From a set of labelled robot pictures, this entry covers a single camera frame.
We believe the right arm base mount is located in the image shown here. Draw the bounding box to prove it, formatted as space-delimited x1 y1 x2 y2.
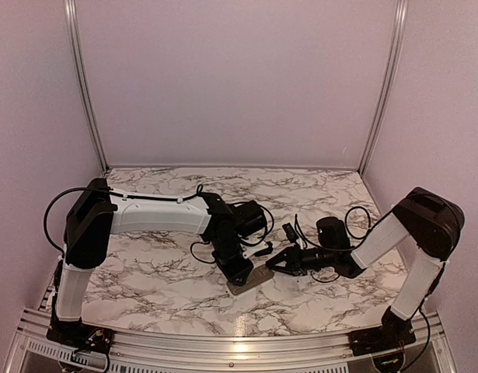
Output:
347 326 417 356

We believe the left aluminium frame post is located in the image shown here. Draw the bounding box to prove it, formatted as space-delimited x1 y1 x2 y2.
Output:
64 0 109 174

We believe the front aluminium rail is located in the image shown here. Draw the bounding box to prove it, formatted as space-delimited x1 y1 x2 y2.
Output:
2 309 459 372

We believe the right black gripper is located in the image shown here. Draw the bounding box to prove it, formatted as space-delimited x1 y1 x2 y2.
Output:
265 244 336 276

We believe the grey remote control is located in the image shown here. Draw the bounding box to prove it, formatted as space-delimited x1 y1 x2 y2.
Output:
226 265 274 296

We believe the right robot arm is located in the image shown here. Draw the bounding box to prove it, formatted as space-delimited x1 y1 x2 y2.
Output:
266 187 466 348

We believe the right aluminium frame post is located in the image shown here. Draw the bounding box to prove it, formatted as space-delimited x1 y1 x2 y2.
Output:
358 0 409 177

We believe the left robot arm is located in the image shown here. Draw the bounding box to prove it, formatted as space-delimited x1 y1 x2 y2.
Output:
50 178 275 346

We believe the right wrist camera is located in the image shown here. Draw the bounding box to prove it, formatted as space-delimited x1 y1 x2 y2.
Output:
282 223 298 243

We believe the aluminium frame post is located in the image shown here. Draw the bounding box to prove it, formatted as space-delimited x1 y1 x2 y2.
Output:
64 0 109 174
358 0 409 177

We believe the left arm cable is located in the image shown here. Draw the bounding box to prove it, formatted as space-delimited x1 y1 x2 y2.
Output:
43 183 275 265

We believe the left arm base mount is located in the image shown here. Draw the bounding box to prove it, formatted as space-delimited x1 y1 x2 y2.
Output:
46 319 114 354

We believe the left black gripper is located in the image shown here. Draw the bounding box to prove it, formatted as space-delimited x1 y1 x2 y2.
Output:
211 235 255 285

